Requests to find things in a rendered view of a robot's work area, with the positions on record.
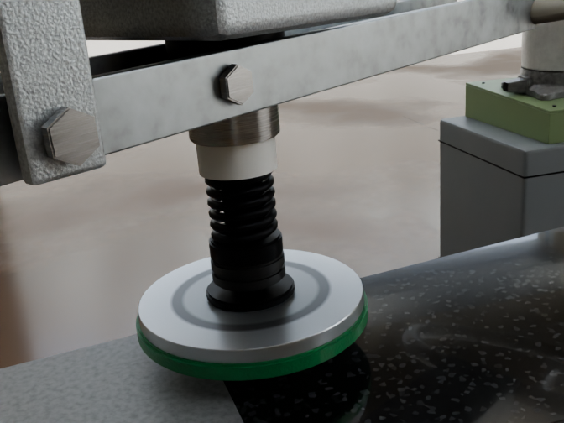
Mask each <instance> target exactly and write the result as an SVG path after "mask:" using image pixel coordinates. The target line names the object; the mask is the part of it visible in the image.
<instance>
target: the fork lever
mask: <svg viewBox="0 0 564 423"><path fill-rule="evenodd" d="M534 1H535V0H463V1H459V2H457V0H399V1H397V3H396V5H395V9H394V10H393V11H391V12H390V13H387V14H385V15H384V16H381V17H375V18H365V19H359V20H353V21H348V22H342V23H332V24H327V25H321V26H315V27H309V28H303V29H293V30H288V31H285V36H284V37H281V38H277V39H269V40H265V41H260V42H256V43H252V44H245V45H240V46H236V47H232V48H227V49H223V50H215V51H211V52H206V53H202V54H198V55H190V56H186V57H182V58H178V59H173V60H166V61H161V62H157V63H153V64H148V65H141V66H136V67H132V68H127V65H128V63H130V62H134V61H139V60H149V59H154V58H159V57H165V56H166V49H165V43H163V44H155V45H150V46H145V47H140V48H136V49H130V50H122V51H118V52H112V53H108V54H103V55H94V56H90V57H89V61H90V66H91V75H92V80H93V86H94V91H95V96H96V101H97V111H98V116H99V121H100V126H101V131H102V141H103V146H104V151H105V155H108V154H113V153H116V152H119V151H122V150H125V149H130V148H133V147H136V146H139V145H142V144H147V143H150V142H153V141H156V140H159V139H162V138H167V137H170V136H173V135H176V134H179V133H184V132H187V131H191V130H193V129H196V128H201V127H205V126H207V125H210V124H213V123H218V122H221V121H224V120H228V119H230V118H235V117H238V116H242V115H244V114H247V113H251V112H256V111H258V110H261V109H265V108H267V107H272V106H275V105H279V104H281V103H284V102H289V101H293V100H295V99H298V98H302V97H307V96H309V95H312V94H316V93H318V92H321V91H326V90H330V89H332V88H335V87H339V86H344V85H346V84H349V83H353V82H355V81H361V80H363V79H367V78H369V77H372V76H377V75H381V74H383V73H386V72H390V71H395V70H398V69H400V68H404V67H406V66H409V65H414V64H418V63H421V62H423V61H427V60H432V59H435V58H437V57H441V56H443V55H449V54H451V53H455V52H458V51H460V50H465V49H469V48H472V47H474V46H478V45H481V44H486V43H488V42H492V41H495V40H498V39H502V38H506V37H509V36H511V35H515V34H520V33H523V32H525V31H529V30H532V29H535V27H536V24H533V23H532V21H531V18H530V10H531V6H532V4H533V2H534ZM41 131H42V135H43V139H44V146H45V150H46V153H47V157H49V158H51V159H57V160H60V161H63V162H66V163H69V164H72V165H78V166H81V165H82V164H83V163H84V162H85V161H86V160H87V159H88V158H89V157H90V156H91V155H92V153H93V152H94V151H95V150H96V149H97V148H98V147H99V146H100V143H99V138H98V134H97V126H96V121H95V117H93V116H91V115H89V114H86V113H83V112H79V111H77V110H75V109H72V108H69V107H61V108H60V109H59V110H58V111H57V112H56V113H55V114H54V115H53V116H52V117H51V118H50V119H49V120H48V121H47V122H46V123H45V124H44V125H43V126H42V127H41ZM20 180H23V177H22V173H21V169H20V164H19V160H18V153H17V149H16V145H15V141H14V136H13V130H12V125H11V121H10V117H9V113H8V105H7V101H6V97H5V93H4V89H3V82H2V77H1V73H0V186H3V185H8V184H11V183H14V182H17V181H20Z"/></svg>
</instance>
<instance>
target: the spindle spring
mask: <svg viewBox="0 0 564 423"><path fill-rule="evenodd" d="M271 174H272V172H271V173H268V174H267V175H262V176H259V177H255V178H251V179H245V180H209V179H206V178H205V183H206V184H207V185H208V187H207V188H206V194H207V195H208V196H209V198H208V199H207V205H208V206H209V207H210V210H209V212H208V213H209V216H210V218H211V220H210V227H211V228H212V229H213V230H212V232H211V237H212V239H213V240H214V241H216V242H218V243H223V244H234V245H235V244H245V243H253V242H256V241H258V240H261V239H264V238H266V237H268V236H269V235H271V234H272V233H273V232H274V231H275V230H276V229H277V227H278V221H277V219H276V216H277V211H276V209H275V205H276V200H275V198H274V193H275V189H274V187H273V184H274V177H273V176H272V175H271ZM255 183H259V184H258V185H254V186H251V187H248V188H243V189H239V190H231V191H220V189H221V188H235V187H241V186H246V185H252V184H255ZM258 194H260V196H257V197H254V198H252V199H248V200H245V201H232V202H225V201H222V200H237V199H243V198H248V197H251V196H256V195H258ZM256 206H261V207H259V208H256V209H253V210H250V211H243V212H236V213H223V212H231V211H240V210H246V209H249V208H254V207H256ZM259 217H262V218H260V219H258V220H256V221H253V222H246V223H241V224H225V223H221V222H245V221H249V220H253V219H256V218H259ZM262 227H264V229H261V230H259V231H257V232H251V231H254V230H258V229H260V228H262ZM241 232H251V233H248V234H243V235H223V234H222V233H241Z"/></svg>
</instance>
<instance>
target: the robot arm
mask: <svg viewBox="0 0 564 423"><path fill-rule="evenodd" d="M501 88H503V90H504V91H505V92H516V93H522V94H525V95H528V96H531V97H535V98H536V99H538V100H542V101H550V100H554V99H558V98H564V20H560V21H555V22H550V23H540V24H537V25H536V27H535V29H532V30H529V31H525V32H523V33H522V40H521V69H520V75H519V76H518V77H517V78H514V79H512V80H508V81H502V82H501Z"/></svg>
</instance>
